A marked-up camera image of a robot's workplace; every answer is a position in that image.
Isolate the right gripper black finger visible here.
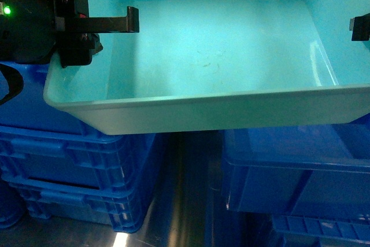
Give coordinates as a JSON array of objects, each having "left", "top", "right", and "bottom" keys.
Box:
[{"left": 349, "top": 13, "right": 370, "bottom": 41}]

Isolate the blue crate lower left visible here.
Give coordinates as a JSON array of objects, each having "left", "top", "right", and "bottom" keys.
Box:
[{"left": 1, "top": 62, "right": 168, "bottom": 233}]

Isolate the blue crate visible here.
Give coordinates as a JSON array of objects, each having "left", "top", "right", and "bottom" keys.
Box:
[
  {"left": 222, "top": 116, "right": 369, "bottom": 246},
  {"left": 1, "top": 62, "right": 168, "bottom": 233}
]

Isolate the blue crate lower right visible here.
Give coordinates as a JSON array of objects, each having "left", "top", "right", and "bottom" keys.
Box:
[{"left": 222, "top": 116, "right": 369, "bottom": 246}]

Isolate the light cyan plastic bin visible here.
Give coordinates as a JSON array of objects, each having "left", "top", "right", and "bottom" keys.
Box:
[{"left": 44, "top": 0, "right": 369, "bottom": 135}]

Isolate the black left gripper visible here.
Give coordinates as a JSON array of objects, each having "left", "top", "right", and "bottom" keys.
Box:
[{"left": 54, "top": 0, "right": 139, "bottom": 68}]

